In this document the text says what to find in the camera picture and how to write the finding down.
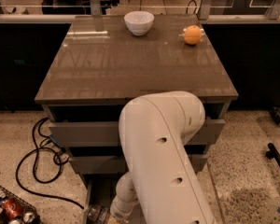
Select top grey drawer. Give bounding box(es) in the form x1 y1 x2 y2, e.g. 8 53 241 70
49 103 225 147

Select clear plastic water bottle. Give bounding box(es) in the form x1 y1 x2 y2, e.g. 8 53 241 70
87 204 110 224

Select person in background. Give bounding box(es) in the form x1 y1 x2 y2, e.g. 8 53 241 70
41 0 91 15

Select silver can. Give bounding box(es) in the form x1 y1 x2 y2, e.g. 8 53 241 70
22 212 35 224
8 218 24 224

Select black power cable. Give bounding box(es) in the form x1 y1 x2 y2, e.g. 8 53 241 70
15 117 86 211

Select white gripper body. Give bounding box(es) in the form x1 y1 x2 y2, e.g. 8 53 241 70
110 196 139 224

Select middle grey drawer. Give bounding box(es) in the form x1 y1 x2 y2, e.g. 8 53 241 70
69 145 207 175

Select red soda can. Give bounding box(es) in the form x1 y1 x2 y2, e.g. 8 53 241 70
2 198 24 221

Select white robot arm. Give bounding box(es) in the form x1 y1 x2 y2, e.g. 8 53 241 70
110 91 217 224

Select grey drawer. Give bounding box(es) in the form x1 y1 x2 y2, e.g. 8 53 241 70
69 145 207 175
82 174 197 224
49 103 225 147

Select black metal bar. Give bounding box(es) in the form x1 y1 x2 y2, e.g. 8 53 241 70
265 143 280 168

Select orange fruit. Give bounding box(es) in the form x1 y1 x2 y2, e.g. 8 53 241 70
184 25 202 45

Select black wire basket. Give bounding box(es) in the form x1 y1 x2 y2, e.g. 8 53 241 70
0 186 41 224

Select white ceramic bowl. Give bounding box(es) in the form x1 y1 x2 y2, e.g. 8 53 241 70
124 11 154 35

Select grey drawer cabinet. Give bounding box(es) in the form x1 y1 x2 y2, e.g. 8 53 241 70
34 14 239 224

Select bottom grey drawer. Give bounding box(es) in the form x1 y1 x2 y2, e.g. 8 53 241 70
82 174 197 224

